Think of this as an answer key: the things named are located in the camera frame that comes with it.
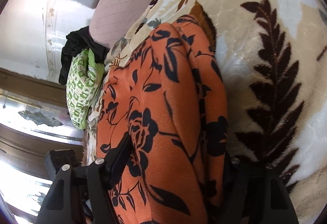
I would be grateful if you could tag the cream leaf-pattern fleece blanket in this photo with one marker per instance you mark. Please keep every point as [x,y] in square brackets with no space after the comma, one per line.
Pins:
[271,55]

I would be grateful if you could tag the black cloth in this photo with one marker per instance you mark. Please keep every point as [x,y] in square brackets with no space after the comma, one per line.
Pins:
[76,41]

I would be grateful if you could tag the green white patterned pillow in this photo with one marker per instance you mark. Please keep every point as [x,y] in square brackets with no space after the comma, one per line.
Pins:
[84,79]

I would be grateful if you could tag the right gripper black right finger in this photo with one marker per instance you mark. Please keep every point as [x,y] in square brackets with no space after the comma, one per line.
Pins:
[252,192]

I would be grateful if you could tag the orange floral garment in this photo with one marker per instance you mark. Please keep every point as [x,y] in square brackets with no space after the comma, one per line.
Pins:
[170,99]

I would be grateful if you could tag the stained glass window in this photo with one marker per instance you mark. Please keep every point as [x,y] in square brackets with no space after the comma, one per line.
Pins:
[38,119]

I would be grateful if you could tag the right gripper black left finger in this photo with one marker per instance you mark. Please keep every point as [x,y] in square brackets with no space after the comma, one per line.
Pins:
[64,201]

